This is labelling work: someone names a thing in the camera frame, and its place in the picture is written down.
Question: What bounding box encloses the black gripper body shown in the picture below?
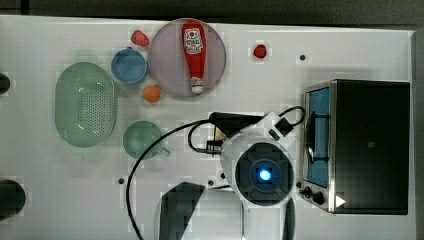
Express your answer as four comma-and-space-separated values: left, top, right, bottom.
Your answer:
209, 112, 262, 138

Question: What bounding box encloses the peeled yellow toy banana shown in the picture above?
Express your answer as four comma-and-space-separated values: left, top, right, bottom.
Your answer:
214, 128, 227, 140

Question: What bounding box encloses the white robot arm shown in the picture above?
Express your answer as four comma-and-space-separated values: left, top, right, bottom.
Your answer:
154, 112, 295, 240

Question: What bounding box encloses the green mug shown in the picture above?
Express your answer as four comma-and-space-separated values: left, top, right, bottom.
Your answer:
123, 121, 162, 159

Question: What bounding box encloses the small red toy tomato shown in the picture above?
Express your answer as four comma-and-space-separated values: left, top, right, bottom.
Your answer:
253, 44, 267, 59

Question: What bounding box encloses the orange toy fruit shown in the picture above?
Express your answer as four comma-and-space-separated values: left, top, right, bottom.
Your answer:
142, 86, 161, 103

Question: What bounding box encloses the grey round plate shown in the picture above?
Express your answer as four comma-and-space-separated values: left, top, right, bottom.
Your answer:
148, 18, 226, 97

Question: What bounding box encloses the red ketchup bottle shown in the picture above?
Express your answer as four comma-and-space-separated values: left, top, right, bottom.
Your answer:
181, 20, 207, 94

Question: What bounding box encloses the blue bowl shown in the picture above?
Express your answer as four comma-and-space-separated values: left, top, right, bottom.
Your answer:
111, 48, 148, 84

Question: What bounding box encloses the red toy strawberry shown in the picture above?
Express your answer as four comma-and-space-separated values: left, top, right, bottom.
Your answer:
131, 30, 150, 47

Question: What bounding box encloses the black toaster oven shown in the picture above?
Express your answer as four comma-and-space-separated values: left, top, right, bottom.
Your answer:
297, 79, 411, 215

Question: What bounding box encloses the green perforated colander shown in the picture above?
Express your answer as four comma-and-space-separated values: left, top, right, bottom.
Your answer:
55, 62, 117, 148

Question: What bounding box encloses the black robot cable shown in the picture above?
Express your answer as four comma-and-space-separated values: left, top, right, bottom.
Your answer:
125, 105, 306, 240

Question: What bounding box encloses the black cylinder post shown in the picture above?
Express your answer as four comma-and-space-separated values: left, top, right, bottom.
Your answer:
0, 74, 11, 94
0, 180, 26, 221

